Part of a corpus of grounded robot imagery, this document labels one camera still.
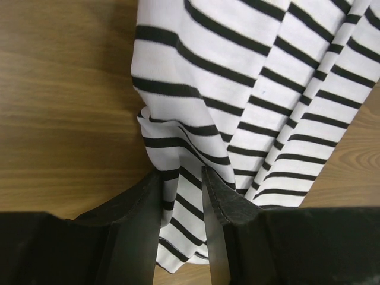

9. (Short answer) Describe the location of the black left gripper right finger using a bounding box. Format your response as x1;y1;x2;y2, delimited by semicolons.
202;167;379;284

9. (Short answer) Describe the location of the black white striped tank top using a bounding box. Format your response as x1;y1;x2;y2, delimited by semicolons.
131;1;379;273

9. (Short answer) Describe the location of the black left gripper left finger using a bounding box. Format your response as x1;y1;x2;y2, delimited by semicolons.
1;171;162;284

